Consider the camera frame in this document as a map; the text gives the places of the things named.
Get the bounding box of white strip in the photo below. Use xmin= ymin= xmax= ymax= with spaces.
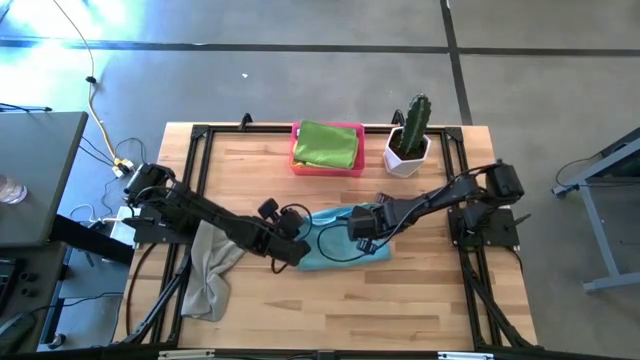
xmin=438 ymin=351 xmax=496 ymax=360
xmin=158 ymin=349 xmax=216 ymax=360

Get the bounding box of white power adapter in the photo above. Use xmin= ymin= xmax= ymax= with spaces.
xmin=108 ymin=205 xmax=139 ymax=246

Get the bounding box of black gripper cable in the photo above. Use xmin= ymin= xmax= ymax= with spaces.
xmin=316 ymin=199 xmax=451 ymax=264
xmin=271 ymin=202 xmax=314 ymax=275

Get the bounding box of bright green microfiber towel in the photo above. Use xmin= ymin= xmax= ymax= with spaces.
xmin=292 ymin=120 xmax=360 ymax=170

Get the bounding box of black floor cable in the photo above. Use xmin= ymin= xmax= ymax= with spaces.
xmin=551 ymin=156 xmax=640 ymax=211

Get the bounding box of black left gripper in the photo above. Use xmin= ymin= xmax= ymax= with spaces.
xmin=239 ymin=208 xmax=312 ymax=267

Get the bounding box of white faceted plant pot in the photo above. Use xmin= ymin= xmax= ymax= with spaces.
xmin=382 ymin=126 xmax=432 ymax=179

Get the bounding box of yellow floor cable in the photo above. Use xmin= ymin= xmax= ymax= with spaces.
xmin=52 ymin=0 xmax=136 ymax=179

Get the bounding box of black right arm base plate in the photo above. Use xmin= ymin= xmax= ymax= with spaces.
xmin=449 ymin=207 xmax=521 ymax=249

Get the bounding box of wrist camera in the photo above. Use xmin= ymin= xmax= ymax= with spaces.
xmin=354 ymin=238 xmax=380 ymax=256
xmin=256 ymin=197 xmax=282 ymax=221

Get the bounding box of grey microfiber towel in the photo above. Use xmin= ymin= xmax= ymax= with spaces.
xmin=180 ymin=219 xmax=246 ymax=322

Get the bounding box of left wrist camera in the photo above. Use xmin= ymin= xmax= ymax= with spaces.
xmin=256 ymin=197 xmax=282 ymax=221

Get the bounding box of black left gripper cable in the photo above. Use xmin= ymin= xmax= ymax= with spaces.
xmin=271 ymin=202 xmax=314 ymax=275

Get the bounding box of black desk support bar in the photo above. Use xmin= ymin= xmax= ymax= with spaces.
xmin=49 ymin=213 xmax=136 ymax=266

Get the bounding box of grey desk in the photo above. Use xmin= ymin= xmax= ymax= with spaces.
xmin=0 ymin=110 xmax=90 ymax=250

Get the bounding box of pink plastic bin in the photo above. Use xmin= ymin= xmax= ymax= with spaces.
xmin=288 ymin=121 xmax=367 ymax=178

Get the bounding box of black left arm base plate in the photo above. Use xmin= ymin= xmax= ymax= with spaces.
xmin=124 ymin=204 xmax=189 ymax=246

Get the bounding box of clear drinking glass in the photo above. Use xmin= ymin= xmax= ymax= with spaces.
xmin=0 ymin=174 xmax=29 ymax=205

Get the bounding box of light blue microfiber towel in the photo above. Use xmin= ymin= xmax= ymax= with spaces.
xmin=297 ymin=203 xmax=394 ymax=273

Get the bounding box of grey metal table frame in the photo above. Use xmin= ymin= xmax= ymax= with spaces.
xmin=551 ymin=127 xmax=640 ymax=294

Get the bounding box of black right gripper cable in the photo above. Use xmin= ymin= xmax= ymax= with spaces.
xmin=316 ymin=199 xmax=451 ymax=264

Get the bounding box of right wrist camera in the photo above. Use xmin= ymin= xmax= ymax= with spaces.
xmin=354 ymin=238 xmax=380 ymax=256

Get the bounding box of black aluminium table frame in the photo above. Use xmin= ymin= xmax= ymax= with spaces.
xmin=110 ymin=112 xmax=540 ymax=354

